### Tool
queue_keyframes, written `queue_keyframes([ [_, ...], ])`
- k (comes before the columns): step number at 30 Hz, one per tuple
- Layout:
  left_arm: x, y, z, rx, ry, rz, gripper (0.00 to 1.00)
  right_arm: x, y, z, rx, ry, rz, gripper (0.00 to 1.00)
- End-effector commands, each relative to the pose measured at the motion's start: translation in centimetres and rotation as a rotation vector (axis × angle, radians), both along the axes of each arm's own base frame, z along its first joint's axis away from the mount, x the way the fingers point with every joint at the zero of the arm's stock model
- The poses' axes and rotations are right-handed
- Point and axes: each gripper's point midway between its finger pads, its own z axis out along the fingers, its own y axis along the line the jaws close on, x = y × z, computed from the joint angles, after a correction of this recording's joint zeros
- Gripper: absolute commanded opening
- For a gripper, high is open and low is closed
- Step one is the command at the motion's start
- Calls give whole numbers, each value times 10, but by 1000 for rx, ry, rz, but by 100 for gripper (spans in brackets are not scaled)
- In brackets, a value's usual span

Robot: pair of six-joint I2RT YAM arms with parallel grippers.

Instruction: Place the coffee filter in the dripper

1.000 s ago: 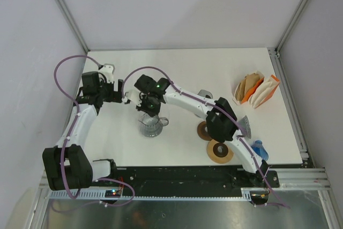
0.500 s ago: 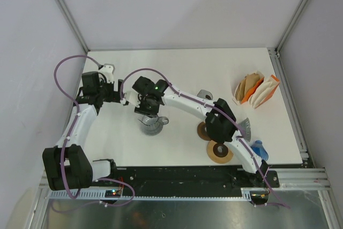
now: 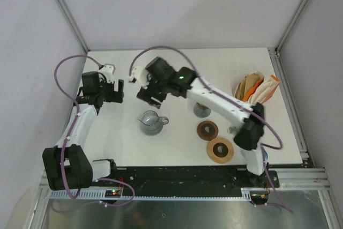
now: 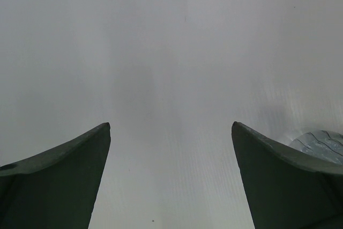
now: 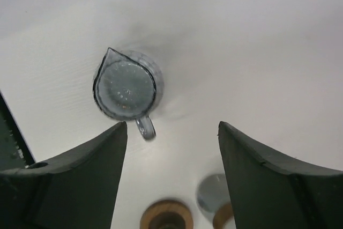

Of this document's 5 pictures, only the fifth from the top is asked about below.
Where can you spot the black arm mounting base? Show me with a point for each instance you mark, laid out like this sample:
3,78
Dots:
14,150

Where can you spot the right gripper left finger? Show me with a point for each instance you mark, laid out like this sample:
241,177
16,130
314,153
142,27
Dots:
75,189

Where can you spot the glass server with handle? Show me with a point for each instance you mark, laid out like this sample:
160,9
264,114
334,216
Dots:
127,86

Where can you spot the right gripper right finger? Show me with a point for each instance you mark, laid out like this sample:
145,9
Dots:
269,189

